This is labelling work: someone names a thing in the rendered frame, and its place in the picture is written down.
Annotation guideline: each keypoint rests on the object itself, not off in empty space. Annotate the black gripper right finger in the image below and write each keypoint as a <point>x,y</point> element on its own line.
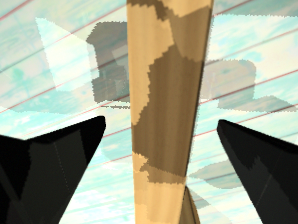
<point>268,169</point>

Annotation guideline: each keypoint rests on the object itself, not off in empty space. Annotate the wooden board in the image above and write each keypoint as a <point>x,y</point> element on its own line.
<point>167,46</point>

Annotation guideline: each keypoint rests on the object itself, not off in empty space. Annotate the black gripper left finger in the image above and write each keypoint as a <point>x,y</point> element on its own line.
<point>41,174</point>

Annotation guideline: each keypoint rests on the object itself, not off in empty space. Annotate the wooden post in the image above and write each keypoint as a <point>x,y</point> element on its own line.
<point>189,213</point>

